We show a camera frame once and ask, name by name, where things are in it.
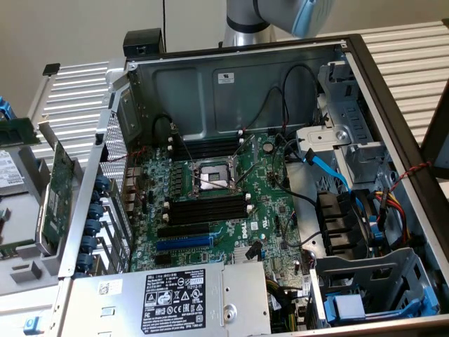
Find green RAM stick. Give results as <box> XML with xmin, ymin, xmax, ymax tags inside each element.
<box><xmin>0</xmin><ymin>239</ymin><xmax>36</xmax><ymax>259</ymax></box>
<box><xmin>0</xmin><ymin>117</ymin><xmax>41</xmax><ymax>147</ymax></box>

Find silver CPU socket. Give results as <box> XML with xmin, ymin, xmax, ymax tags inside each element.
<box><xmin>189</xmin><ymin>156</ymin><xmax>245</xmax><ymax>197</ymax></box>

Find thin metal locking lever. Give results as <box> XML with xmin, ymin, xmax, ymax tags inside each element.
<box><xmin>174</xmin><ymin>128</ymin><xmax>198</xmax><ymax>166</ymax></box>
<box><xmin>232</xmin><ymin>134</ymin><xmax>256</xmax><ymax>159</ymax></box>

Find green motherboard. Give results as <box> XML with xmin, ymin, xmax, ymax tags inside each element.
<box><xmin>128</xmin><ymin>131</ymin><xmax>313</xmax><ymax>278</ymax></box>

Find open silver PC case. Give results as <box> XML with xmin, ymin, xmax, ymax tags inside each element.
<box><xmin>58</xmin><ymin>33</ymin><xmax>449</xmax><ymax>337</ymax></box>

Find long black expansion slot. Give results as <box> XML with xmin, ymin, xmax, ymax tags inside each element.
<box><xmin>156</xmin><ymin>222</ymin><xmax>211</xmax><ymax>239</ymax></box>

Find blue expansion slot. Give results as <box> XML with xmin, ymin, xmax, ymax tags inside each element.
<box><xmin>156</xmin><ymin>234</ymin><xmax>214</xmax><ymax>252</ymax></box>

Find silver finned heatsink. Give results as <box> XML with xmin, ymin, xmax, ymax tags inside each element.
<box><xmin>232</xmin><ymin>245</ymin><xmax>264</xmax><ymax>265</ymax></box>

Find blue card retention clip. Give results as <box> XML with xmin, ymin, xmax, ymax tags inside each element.
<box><xmin>87</xmin><ymin>203</ymin><xmax>106</xmax><ymax>220</ymax></box>
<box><xmin>85</xmin><ymin>219</ymin><xmax>103</xmax><ymax>236</ymax></box>
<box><xmin>81</xmin><ymin>234</ymin><xmax>100</xmax><ymax>253</ymax></box>
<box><xmin>94</xmin><ymin>174</ymin><xmax>112</xmax><ymax>193</ymax></box>
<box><xmin>76</xmin><ymin>252</ymin><xmax>95</xmax><ymax>272</ymax></box>

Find black box device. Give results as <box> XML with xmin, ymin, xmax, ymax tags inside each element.
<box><xmin>123</xmin><ymin>28</ymin><xmax>166</xmax><ymax>59</ymax></box>

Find small blue plastic clip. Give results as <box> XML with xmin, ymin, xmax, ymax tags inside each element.
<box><xmin>370</xmin><ymin>214</ymin><xmax>383</xmax><ymax>243</ymax></box>

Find green graphics card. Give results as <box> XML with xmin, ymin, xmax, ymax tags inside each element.
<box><xmin>36</xmin><ymin>121</ymin><xmax>77</xmax><ymax>256</ymax></box>

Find silver power supply unit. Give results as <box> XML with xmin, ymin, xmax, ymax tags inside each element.
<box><xmin>65</xmin><ymin>259</ymin><xmax>273</xmax><ymax>337</ymax></box>

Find grey parts rack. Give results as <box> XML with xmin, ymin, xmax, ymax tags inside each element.
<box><xmin>0</xmin><ymin>140</ymin><xmax>87</xmax><ymax>295</ymax></box>

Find silver hard disk white label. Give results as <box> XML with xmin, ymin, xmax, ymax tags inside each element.
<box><xmin>0</xmin><ymin>147</ymin><xmax>27</xmax><ymax>196</ymax></box>

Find dark upright panel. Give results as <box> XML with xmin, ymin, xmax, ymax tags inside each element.
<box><xmin>420</xmin><ymin>79</ymin><xmax>449</xmax><ymax>171</ymax></box>

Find blue plastic disk carrier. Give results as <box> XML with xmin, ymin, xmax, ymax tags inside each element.
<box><xmin>0</xmin><ymin>96</ymin><xmax>18</xmax><ymax>123</ymax></box>

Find blue square button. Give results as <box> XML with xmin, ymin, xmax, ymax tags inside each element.
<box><xmin>23</xmin><ymin>317</ymin><xmax>41</xmax><ymax>334</ymax></box>

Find thin black wire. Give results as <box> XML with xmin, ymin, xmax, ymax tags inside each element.
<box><xmin>151</xmin><ymin>114</ymin><xmax>176</xmax><ymax>143</ymax></box>
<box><xmin>280</xmin><ymin>64</ymin><xmax>321</xmax><ymax>140</ymax></box>
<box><xmin>280</xmin><ymin>230</ymin><xmax>323</xmax><ymax>247</ymax></box>

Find thick black wire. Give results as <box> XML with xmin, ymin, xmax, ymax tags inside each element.
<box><xmin>272</xmin><ymin>133</ymin><xmax>319</xmax><ymax>208</ymax></box>

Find blue flat data wire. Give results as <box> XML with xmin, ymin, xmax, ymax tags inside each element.
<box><xmin>303</xmin><ymin>148</ymin><xmax>368</xmax><ymax>218</ymax></box>

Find red black twisted wire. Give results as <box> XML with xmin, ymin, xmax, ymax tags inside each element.
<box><xmin>104</xmin><ymin>146</ymin><xmax>148</xmax><ymax>163</ymax></box>
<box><xmin>388</xmin><ymin>160</ymin><xmax>433</xmax><ymax>192</ymax></box>

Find yellow black power wires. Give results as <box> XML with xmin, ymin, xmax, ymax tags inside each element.
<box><xmin>265</xmin><ymin>277</ymin><xmax>307</xmax><ymax>334</ymax></box>

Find red yellow black wire bundle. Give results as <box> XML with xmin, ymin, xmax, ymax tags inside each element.
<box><xmin>372</xmin><ymin>187</ymin><xmax>412</xmax><ymax>246</ymax></box>

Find silver disk bay blue bracket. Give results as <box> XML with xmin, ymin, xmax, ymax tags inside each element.
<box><xmin>308</xmin><ymin>247</ymin><xmax>441</xmax><ymax>329</ymax></box>

